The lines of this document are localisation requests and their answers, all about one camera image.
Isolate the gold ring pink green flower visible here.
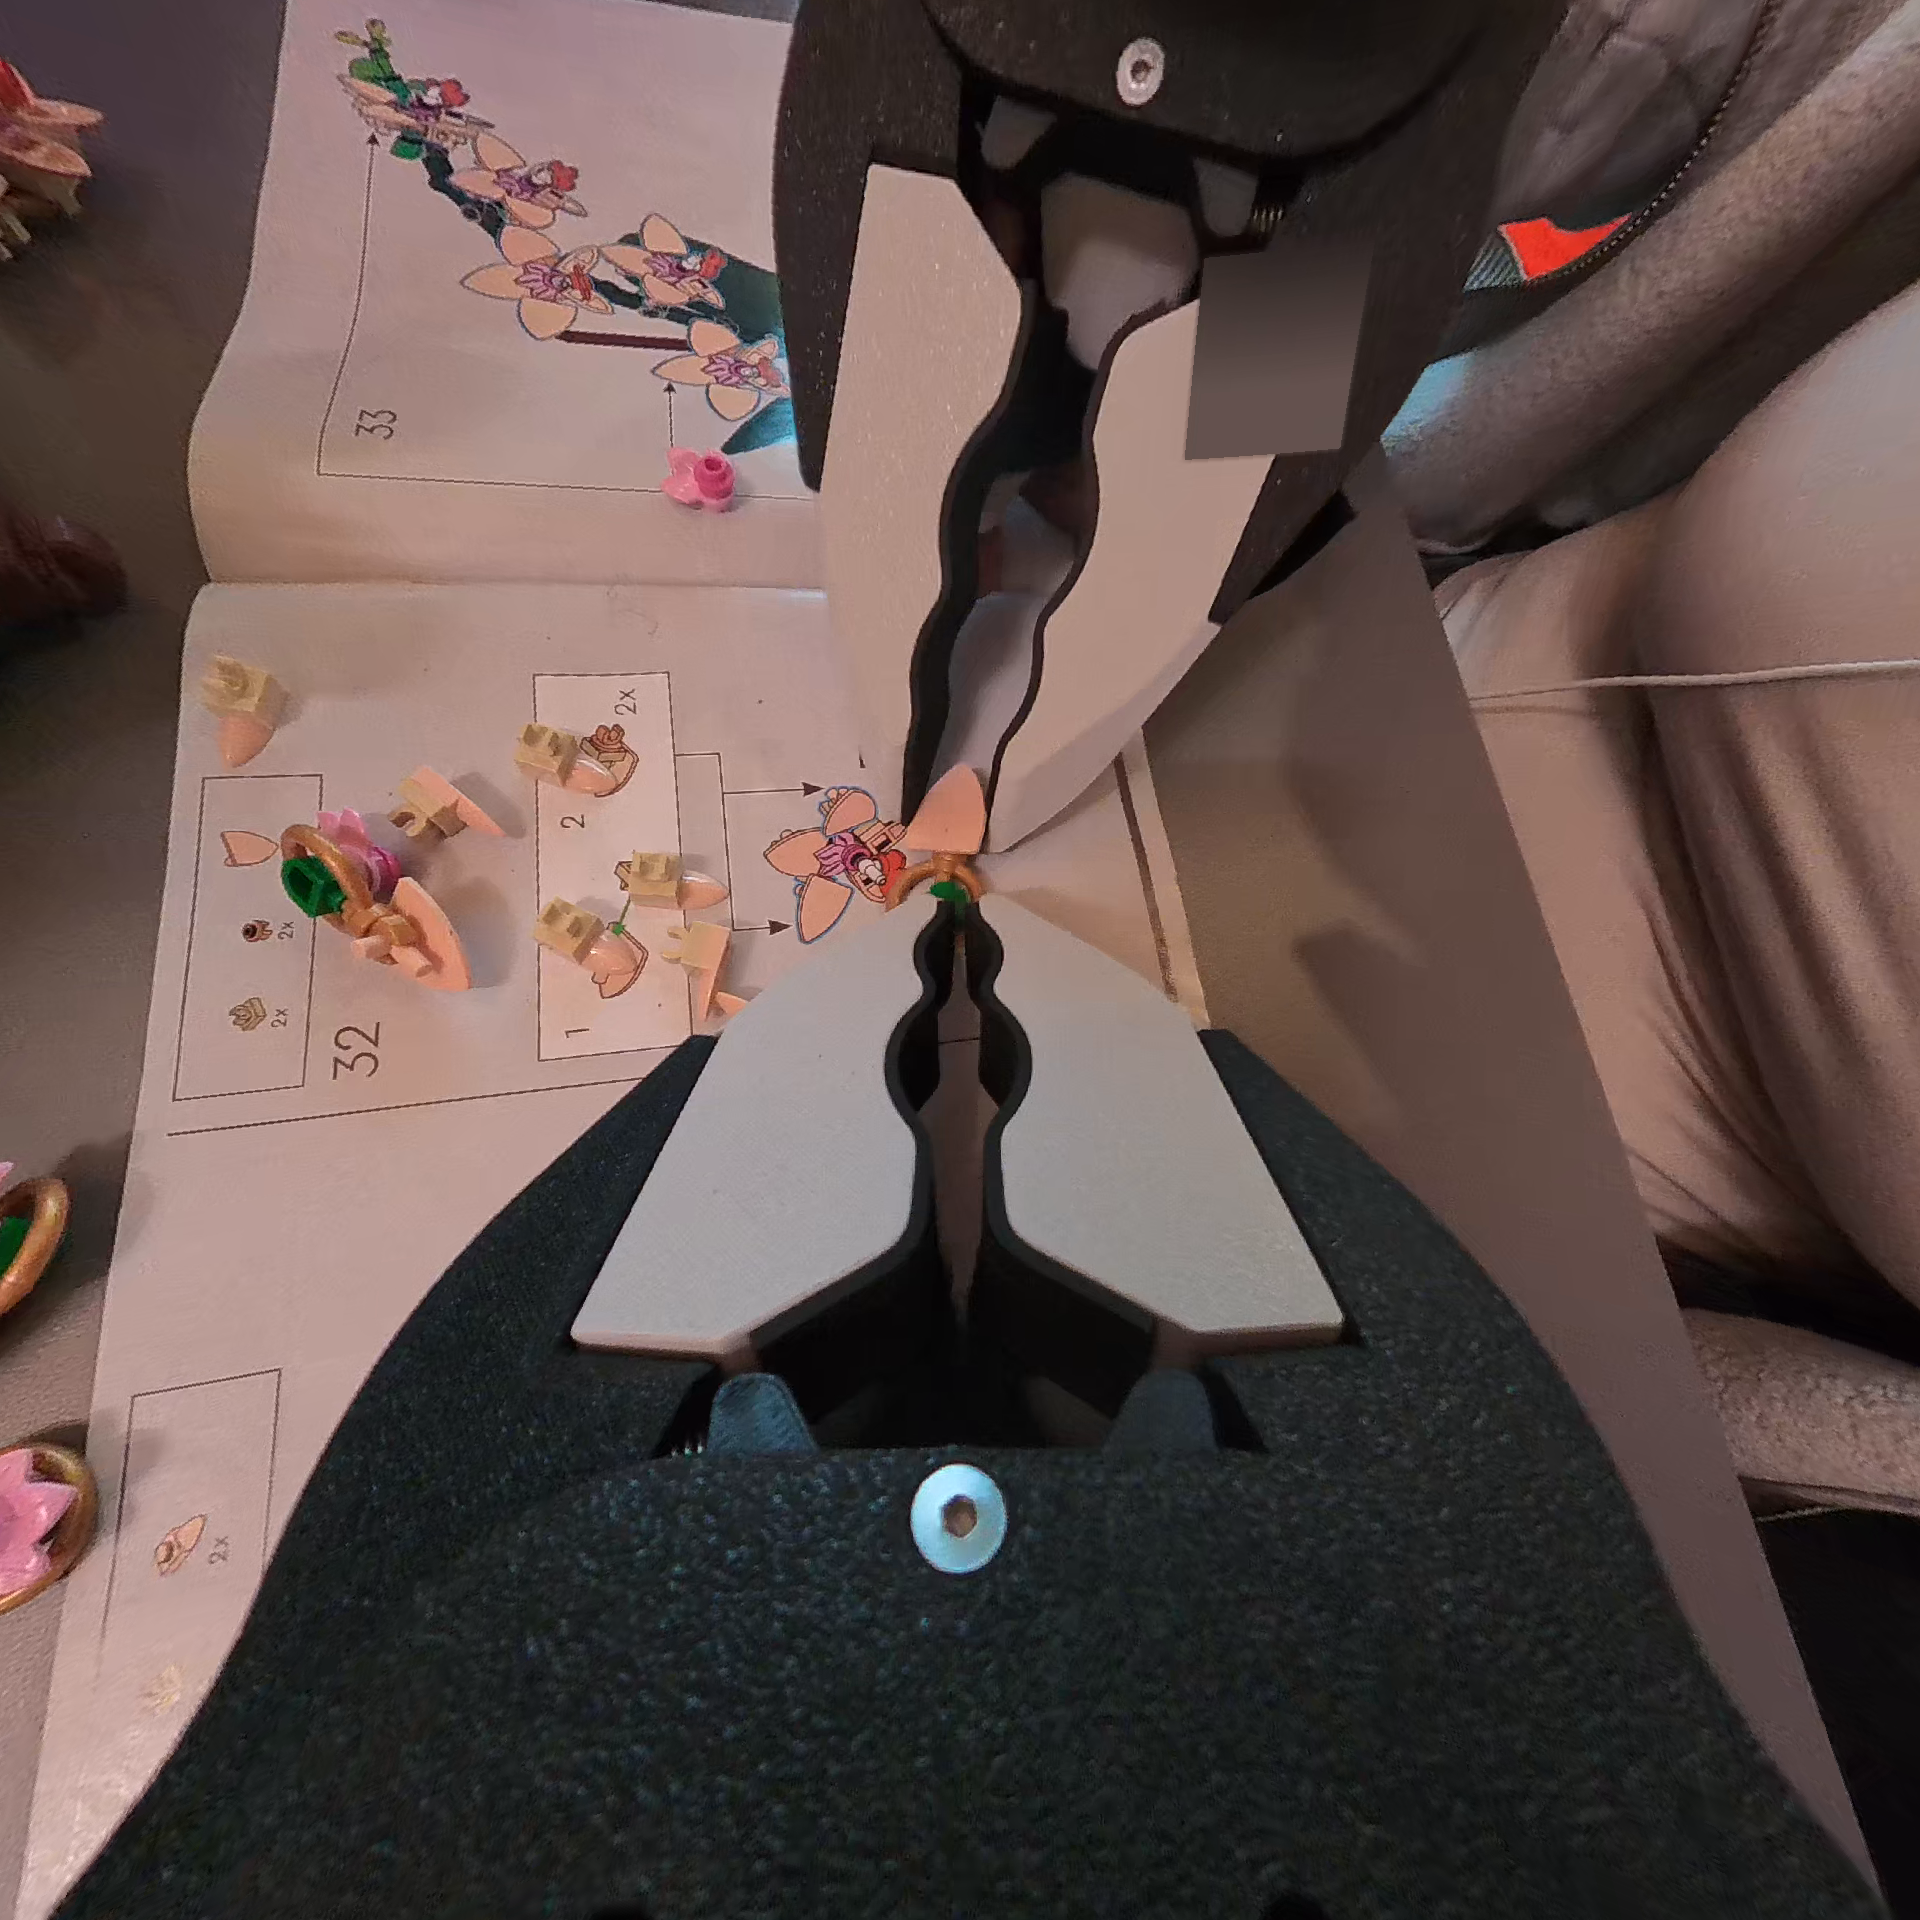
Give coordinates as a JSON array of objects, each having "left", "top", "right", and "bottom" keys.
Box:
[{"left": 0, "top": 1160, "right": 73, "bottom": 1320}]

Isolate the grey desk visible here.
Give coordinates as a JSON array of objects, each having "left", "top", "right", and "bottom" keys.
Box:
[{"left": 0, "top": 0, "right": 1884, "bottom": 1907}]

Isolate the peach flower assembly gold ring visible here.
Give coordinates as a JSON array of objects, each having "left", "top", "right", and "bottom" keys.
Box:
[{"left": 277, "top": 807, "right": 479, "bottom": 995}]

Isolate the brick building instruction booklet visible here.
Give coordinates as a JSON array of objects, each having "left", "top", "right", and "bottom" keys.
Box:
[{"left": 15, "top": 0, "right": 1209, "bottom": 1920}]

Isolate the grey fleece jacket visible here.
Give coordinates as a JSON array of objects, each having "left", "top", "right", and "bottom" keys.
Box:
[{"left": 1387, "top": 0, "right": 1920, "bottom": 549}]

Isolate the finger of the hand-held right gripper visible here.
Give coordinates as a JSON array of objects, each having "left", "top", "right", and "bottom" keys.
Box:
[
  {"left": 816, "top": 162, "right": 1038, "bottom": 818},
  {"left": 982, "top": 300, "right": 1279, "bottom": 854}
]

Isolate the grey fleece cloth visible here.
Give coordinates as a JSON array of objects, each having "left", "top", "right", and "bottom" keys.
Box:
[{"left": 1679, "top": 1303, "right": 1920, "bottom": 1520}]

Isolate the white cord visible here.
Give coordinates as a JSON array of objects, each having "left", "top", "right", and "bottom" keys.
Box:
[{"left": 1476, "top": 661, "right": 1920, "bottom": 701}]

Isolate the brown glossy figurine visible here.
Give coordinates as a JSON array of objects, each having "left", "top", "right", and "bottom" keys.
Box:
[{"left": 0, "top": 508, "right": 129, "bottom": 623}]

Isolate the gold ring with pink flower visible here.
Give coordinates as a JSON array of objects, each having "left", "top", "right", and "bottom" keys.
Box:
[{"left": 0, "top": 1438, "right": 101, "bottom": 1616}]

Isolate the finished peach flower cluster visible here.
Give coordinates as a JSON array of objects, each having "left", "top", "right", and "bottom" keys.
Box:
[{"left": 0, "top": 58, "right": 107, "bottom": 269}]

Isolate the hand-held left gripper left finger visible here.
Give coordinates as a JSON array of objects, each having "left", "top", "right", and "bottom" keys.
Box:
[{"left": 569, "top": 902, "right": 961, "bottom": 1407}]

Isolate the peach petal brick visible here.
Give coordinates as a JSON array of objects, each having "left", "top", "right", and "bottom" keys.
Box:
[{"left": 903, "top": 759, "right": 991, "bottom": 859}]

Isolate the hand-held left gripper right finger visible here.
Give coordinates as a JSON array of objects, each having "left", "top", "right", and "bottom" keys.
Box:
[{"left": 957, "top": 908, "right": 1348, "bottom": 1407}]

